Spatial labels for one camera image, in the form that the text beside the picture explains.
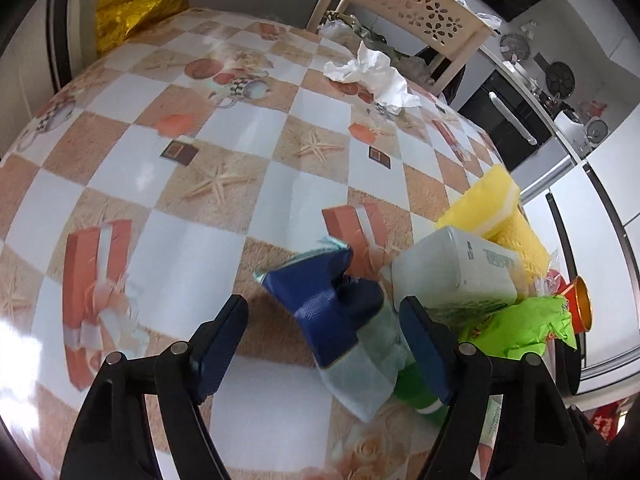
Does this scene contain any white rice cooker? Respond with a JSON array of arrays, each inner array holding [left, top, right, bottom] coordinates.
[[554, 109, 586, 143]]

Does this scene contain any dark cloth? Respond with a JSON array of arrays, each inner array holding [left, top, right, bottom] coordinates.
[[422, 45, 468, 106]]

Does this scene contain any green and white bottle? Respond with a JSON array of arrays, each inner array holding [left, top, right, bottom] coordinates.
[[392, 360, 503, 461]]

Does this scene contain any plastic bag of vegetables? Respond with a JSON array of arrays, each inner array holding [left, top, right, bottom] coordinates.
[[320, 7, 426, 81]]

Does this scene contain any black trash bin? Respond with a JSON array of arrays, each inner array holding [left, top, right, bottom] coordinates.
[[552, 332, 583, 398]]

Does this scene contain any green snack bag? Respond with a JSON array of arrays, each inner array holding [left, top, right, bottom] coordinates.
[[457, 294, 577, 361]]

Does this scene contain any beige plastic chair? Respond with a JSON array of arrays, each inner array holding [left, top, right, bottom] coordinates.
[[305, 0, 498, 96]]

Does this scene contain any white plastic box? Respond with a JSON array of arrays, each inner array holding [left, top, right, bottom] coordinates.
[[390, 225, 526, 322]]

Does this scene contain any round black pan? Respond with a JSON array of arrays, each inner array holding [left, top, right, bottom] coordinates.
[[545, 61, 576, 96]]

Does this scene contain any black built-in oven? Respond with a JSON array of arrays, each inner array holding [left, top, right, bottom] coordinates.
[[457, 70, 553, 171]]

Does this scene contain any round metal steamer rack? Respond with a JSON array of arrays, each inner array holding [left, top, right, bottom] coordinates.
[[500, 32, 531, 61]]

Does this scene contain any checkered printed tablecloth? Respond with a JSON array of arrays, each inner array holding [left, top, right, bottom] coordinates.
[[0, 7, 551, 480]]

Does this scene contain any yellow foam net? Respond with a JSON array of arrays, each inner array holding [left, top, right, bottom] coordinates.
[[492, 210, 551, 281]]

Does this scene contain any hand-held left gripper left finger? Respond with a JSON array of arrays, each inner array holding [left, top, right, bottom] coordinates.
[[60, 294, 250, 480]]

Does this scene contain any white refrigerator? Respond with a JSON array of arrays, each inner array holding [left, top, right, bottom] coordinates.
[[510, 110, 640, 376]]

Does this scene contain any yellow sponge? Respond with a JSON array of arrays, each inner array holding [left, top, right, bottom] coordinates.
[[436, 164, 521, 236]]

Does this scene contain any crumpled white tissue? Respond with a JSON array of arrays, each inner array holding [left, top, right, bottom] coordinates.
[[324, 42, 423, 111]]

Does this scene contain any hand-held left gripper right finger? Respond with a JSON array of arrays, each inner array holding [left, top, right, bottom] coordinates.
[[398, 296, 588, 480]]

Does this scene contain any red paper cup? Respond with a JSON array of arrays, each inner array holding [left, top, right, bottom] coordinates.
[[547, 275, 596, 336]]

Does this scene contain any gold foil bag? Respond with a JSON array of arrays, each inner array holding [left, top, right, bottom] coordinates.
[[95, 0, 191, 56]]

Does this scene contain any blue and clear plastic packet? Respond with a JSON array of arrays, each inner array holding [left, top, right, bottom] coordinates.
[[254, 246, 417, 423]]

